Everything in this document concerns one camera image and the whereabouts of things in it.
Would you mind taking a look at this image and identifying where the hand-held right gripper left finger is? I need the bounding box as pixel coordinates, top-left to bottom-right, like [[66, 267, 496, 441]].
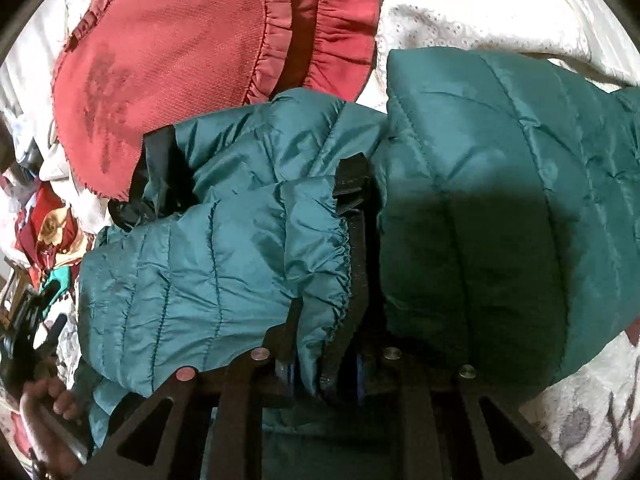
[[75, 299, 304, 480]]

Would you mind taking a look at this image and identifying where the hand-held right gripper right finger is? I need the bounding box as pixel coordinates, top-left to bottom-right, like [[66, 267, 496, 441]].
[[356, 346, 567, 480]]

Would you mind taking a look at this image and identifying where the teal puffer jacket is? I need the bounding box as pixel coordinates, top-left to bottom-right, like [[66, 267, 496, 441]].
[[75, 46, 640, 480]]

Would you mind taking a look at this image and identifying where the person's left hand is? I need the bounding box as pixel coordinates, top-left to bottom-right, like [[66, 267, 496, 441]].
[[21, 374, 94, 468]]

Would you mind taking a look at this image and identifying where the red and yellow patterned cloth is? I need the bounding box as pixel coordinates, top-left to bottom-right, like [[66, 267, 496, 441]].
[[14, 180, 97, 306]]

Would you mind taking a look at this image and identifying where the white floral fleece blanket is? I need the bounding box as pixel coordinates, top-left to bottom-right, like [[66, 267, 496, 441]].
[[0, 305, 640, 480]]

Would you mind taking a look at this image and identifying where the red heart-shaped ruffled pillow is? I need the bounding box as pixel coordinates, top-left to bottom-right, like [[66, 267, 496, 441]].
[[51, 0, 380, 197]]

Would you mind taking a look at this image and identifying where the cream embroidered bedspread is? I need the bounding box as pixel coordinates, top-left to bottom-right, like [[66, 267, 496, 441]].
[[0, 0, 640, 241]]

